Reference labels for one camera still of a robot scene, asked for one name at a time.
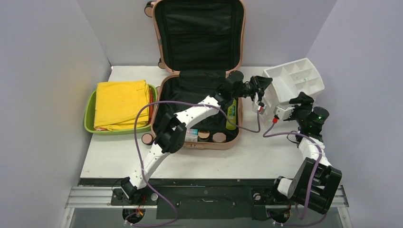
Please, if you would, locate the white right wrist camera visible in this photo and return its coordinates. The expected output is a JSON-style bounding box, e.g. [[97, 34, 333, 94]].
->
[[273, 105, 295, 121]]

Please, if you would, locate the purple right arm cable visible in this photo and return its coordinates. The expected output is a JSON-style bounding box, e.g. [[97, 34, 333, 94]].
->
[[263, 118, 328, 227]]

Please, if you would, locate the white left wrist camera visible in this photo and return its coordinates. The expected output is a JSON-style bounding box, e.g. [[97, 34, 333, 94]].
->
[[252, 93, 267, 114]]

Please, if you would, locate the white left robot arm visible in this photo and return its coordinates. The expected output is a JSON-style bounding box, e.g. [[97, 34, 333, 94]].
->
[[121, 71, 273, 204]]

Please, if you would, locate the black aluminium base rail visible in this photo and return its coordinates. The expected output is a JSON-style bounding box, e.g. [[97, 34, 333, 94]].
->
[[66, 179, 348, 222]]

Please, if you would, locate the white plastic drawer organizer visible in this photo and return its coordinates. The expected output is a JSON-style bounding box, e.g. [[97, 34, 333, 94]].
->
[[260, 58, 325, 127]]

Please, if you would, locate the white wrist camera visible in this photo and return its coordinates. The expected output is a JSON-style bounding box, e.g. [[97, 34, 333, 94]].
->
[[273, 105, 295, 121], [252, 93, 267, 114]]

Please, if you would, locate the small green bottle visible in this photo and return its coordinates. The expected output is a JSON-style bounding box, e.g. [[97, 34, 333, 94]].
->
[[226, 99, 237, 131]]

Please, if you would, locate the white toothpaste box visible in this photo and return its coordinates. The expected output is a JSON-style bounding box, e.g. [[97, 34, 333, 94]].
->
[[185, 129, 198, 142]]

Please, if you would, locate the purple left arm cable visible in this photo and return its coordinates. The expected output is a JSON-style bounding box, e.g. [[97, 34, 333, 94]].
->
[[124, 94, 262, 228]]

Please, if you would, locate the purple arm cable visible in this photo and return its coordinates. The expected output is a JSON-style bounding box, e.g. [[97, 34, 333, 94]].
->
[[124, 94, 262, 228], [263, 118, 328, 227]]

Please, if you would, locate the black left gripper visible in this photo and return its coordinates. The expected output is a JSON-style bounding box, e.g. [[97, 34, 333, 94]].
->
[[232, 76, 271, 105]]

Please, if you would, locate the pink hard-shell suitcase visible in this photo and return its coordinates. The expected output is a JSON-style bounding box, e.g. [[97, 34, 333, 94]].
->
[[144, 0, 246, 133]]

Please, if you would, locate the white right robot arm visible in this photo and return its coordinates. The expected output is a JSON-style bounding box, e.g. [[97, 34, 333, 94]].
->
[[268, 92, 342, 215]]

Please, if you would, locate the octagonal pink jar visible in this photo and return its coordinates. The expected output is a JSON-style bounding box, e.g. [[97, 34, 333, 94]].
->
[[212, 133, 227, 143]]

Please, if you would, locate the yellow box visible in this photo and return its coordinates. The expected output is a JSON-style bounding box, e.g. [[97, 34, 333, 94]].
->
[[94, 80, 150, 131]]

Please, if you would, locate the green plastic tray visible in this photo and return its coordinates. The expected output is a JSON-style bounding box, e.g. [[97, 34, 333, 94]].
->
[[84, 84, 158, 135]]

